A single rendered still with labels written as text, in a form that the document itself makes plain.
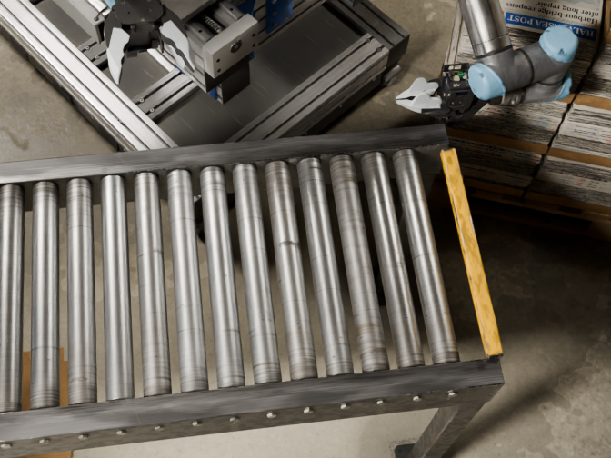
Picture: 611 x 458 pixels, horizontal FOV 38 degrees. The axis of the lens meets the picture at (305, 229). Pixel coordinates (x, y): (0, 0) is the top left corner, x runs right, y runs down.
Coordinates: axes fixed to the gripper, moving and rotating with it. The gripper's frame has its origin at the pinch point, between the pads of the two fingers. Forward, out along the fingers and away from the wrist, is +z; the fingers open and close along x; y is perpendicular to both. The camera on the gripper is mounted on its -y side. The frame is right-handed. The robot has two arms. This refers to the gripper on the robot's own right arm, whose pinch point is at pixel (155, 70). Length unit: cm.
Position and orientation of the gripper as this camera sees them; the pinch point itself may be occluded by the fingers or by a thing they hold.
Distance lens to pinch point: 133.7
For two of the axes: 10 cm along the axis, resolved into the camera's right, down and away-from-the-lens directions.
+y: -1.7, 4.7, 8.6
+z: 3.1, 8.6, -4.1
